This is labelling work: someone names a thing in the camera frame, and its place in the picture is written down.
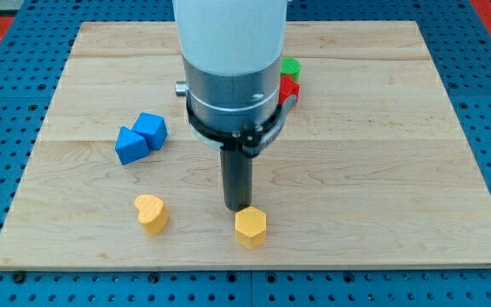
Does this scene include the red star block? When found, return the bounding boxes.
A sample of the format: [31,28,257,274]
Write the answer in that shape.
[278,75,300,106]

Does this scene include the yellow heart block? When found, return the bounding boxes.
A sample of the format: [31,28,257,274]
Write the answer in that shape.
[134,194,170,236]

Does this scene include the green cylinder block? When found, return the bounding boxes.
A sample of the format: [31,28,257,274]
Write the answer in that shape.
[280,57,302,83]

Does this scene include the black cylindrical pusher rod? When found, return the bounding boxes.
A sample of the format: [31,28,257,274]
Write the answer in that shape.
[220,148,253,211]

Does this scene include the light wooden board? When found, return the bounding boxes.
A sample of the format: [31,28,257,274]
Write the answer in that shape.
[0,21,491,272]

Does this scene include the blue triangle block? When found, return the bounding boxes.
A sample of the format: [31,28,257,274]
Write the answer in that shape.
[114,126,150,165]

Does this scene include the blue cube block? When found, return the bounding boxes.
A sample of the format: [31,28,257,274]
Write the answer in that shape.
[132,113,168,151]

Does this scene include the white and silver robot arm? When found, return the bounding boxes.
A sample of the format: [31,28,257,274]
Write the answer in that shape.
[173,0,296,211]

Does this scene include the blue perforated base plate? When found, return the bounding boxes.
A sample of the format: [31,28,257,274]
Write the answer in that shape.
[0,0,491,306]

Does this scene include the yellow hexagon block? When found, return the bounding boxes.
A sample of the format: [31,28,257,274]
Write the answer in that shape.
[234,206,267,249]

